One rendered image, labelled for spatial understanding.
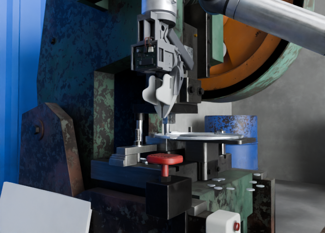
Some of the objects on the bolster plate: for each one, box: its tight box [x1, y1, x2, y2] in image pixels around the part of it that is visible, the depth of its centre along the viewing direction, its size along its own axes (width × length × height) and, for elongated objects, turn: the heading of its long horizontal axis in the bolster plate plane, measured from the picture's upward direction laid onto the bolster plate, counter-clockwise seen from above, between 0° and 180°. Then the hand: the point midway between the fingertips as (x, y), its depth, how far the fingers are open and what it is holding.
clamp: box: [109, 129, 157, 167], centre depth 88 cm, size 6×17×10 cm
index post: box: [217, 129, 226, 155], centre depth 108 cm, size 3×3×10 cm
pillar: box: [136, 120, 143, 145], centre depth 99 cm, size 2×2×14 cm
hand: (164, 112), depth 61 cm, fingers closed
